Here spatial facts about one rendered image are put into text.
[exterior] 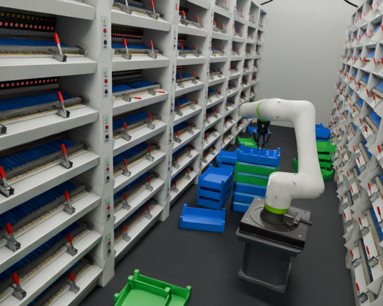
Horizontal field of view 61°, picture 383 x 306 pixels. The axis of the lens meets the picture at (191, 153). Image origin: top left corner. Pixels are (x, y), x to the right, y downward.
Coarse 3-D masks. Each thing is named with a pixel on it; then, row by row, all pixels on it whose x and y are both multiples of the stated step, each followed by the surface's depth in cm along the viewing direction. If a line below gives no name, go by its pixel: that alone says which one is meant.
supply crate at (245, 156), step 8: (240, 144) 247; (248, 152) 249; (256, 152) 248; (264, 152) 246; (272, 152) 244; (240, 160) 232; (248, 160) 231; (256, 160) 229; (264, 160) 228; (272, 160) 226
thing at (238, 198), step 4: (232, 192) 241; (232, 196) 242; (236, 196) 241; (240, 196) 240; (244, 196) 239; (248, 196) 239; (252, 196) 251; (232, 200) 243; (236, 200) 242; (240, 200) 241; (244, 200) 240; (248, 200) 240; (252, 200) 239
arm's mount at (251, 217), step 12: (252, 204) 181; (252, 216) 168; (240, 228) 164; (252, 228) 161; (264, 228) 158; (276, 228) 159; (288, 228) 160; (300, 228) 162; (276, 240) 158; (288, 240) 155; (300, 240) 152
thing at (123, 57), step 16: (112, 32) 160; (128, 32) 173; (112, 48) 147; (128, 48) 160; (144, 48) 179; (160, 48) 189; (112, 64) 137; (128, 64) 149; (144, 64) 163; (160, 64) 181
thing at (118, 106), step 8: (144, 80) 198; (152, 80) 197; (160, 80) 195; (160, 88) 194; (168, 88) 194; (112, 96) 139; (136, 96) 167; (144, 96) 172; (152, 96) 177; (160, 96) 186; (112, 104) 140; (120, 104) 148; (128, 104) 154; (136, 104) 162; (144, 104) 171; (112, 112) 144; (120, 112) 150
